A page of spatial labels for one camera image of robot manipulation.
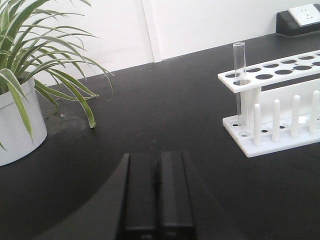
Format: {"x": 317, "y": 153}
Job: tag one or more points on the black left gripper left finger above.
{"x": 138, "y": 209}

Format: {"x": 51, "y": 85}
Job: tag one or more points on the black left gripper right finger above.
{"x": 174, "y": 210}

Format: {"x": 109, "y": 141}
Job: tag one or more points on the clear glass test tube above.
{"x": 239, "y": 60}

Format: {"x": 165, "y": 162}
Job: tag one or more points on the white test tube rack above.
{"x": 280, "y": 104}

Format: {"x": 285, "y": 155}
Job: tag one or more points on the white plant pot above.
{"x": 14, "y": 137}

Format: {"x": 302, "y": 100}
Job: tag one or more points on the green spider plant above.
{"x": 29, "y": 47}

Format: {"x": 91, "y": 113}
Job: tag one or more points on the white power socket black base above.
{"x": 298, "y": 20}

